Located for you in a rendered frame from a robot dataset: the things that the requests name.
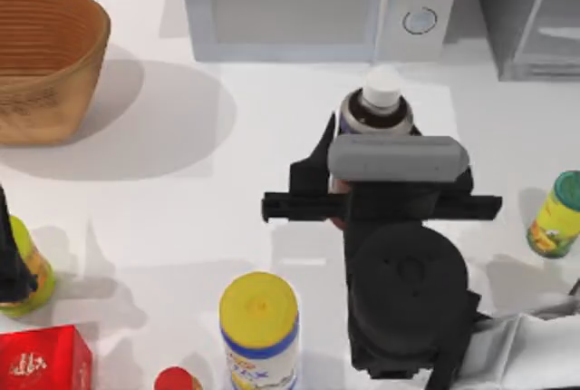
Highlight dark bottle with white cap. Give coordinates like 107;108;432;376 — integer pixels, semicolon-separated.
327;64;416;230

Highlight yellow can with green lid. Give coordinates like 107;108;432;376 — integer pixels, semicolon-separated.
526;170;580;259

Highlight pale microwave oven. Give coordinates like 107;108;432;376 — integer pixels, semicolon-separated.
178;0;467;64

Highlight round microwave knob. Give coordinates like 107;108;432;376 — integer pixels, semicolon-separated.
401;5;440;37

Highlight white canister with yellow lid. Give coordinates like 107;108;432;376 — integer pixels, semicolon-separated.
218;271;301;390

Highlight grey cabinet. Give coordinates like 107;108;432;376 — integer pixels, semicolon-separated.
469;0;580;83

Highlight red-capped jar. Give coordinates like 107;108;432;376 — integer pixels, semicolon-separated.
153;366;205;390

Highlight woven brown basket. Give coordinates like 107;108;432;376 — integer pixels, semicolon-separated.
0;0;112;147

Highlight yellow-green bottle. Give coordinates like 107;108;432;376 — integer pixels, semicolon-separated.
0;215;58;319

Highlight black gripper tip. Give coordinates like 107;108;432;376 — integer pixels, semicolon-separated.
0;184;40;304

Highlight red box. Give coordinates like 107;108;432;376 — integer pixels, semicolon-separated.
0;324;94;390

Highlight microwave door handle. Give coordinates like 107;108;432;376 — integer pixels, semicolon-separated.
374;0;393;63

